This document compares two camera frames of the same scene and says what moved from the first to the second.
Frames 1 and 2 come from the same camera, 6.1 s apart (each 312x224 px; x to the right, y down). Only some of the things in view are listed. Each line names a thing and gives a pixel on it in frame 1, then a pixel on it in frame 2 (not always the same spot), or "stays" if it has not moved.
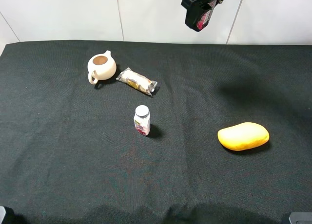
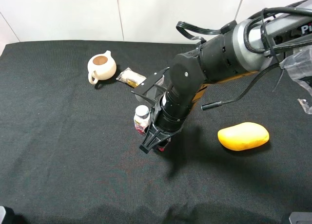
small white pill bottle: [142, 120] stays
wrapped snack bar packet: [138, 81] stays
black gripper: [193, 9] to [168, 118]
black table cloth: [69, 154] stays
